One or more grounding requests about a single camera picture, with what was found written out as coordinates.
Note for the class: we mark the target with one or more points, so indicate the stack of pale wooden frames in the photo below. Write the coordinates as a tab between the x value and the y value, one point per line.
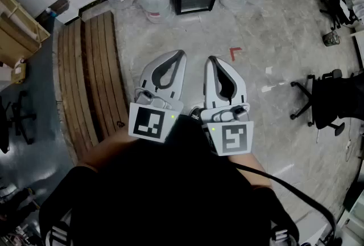
17	28

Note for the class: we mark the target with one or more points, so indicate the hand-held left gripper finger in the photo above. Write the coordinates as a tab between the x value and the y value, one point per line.
146	75
182	79

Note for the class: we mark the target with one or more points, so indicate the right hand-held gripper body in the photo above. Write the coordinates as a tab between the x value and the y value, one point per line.
233	136

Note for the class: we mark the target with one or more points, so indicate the white paper scrap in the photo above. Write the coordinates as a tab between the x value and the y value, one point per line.
269	69

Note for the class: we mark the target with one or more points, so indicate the wooden slat bench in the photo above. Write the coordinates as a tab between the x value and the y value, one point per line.
105	74

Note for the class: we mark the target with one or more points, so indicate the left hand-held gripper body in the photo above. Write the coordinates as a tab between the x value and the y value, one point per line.
148	122

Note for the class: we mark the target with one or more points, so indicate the red tape corner mark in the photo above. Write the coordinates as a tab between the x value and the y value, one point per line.
233	51

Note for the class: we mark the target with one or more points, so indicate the black office chair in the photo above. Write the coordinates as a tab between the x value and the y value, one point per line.
327	102
337	10
21	116

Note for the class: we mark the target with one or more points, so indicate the person's left forearm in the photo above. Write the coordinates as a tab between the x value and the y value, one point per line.
111	151

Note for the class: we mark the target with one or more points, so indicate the brown box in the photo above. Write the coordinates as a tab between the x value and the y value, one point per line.
60	5

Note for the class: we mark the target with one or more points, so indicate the person's right black shoe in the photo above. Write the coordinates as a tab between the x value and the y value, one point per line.
196	114

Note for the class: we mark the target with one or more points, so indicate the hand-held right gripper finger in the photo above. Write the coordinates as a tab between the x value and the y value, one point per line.
239	88
210	85

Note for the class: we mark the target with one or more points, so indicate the wooden plank board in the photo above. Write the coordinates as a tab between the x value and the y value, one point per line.
71	91

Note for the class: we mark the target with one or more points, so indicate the person's black clothing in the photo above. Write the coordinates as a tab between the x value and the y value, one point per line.
170	182

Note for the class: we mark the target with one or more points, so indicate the person's right forearm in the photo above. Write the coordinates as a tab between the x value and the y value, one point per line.
250	168

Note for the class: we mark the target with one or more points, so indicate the small cardboard box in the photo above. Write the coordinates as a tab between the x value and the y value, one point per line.
19	72

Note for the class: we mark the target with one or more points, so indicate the mesh waste bin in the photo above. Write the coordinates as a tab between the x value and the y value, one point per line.
331	38

